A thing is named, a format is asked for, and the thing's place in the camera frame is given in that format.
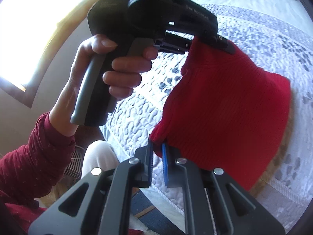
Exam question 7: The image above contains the red knitted sweater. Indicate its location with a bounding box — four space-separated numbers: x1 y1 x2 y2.
150 38 291 190

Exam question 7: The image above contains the left forearm in red sleeve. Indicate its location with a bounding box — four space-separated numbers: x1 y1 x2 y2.
1 113 75 205

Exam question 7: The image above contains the person's left hand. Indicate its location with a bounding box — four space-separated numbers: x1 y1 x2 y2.
48 34 159 137

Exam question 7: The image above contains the person's leg in white trousers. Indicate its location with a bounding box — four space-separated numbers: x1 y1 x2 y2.
82 141 119 177

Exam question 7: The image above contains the white quilted bedspread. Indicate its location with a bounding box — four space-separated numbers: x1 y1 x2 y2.
102 0 312 231

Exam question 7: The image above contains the beige knitted garment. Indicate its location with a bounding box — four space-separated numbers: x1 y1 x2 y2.
249 89 294 198

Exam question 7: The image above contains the window with wooden frame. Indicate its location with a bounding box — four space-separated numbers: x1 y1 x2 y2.
1 0 98 108

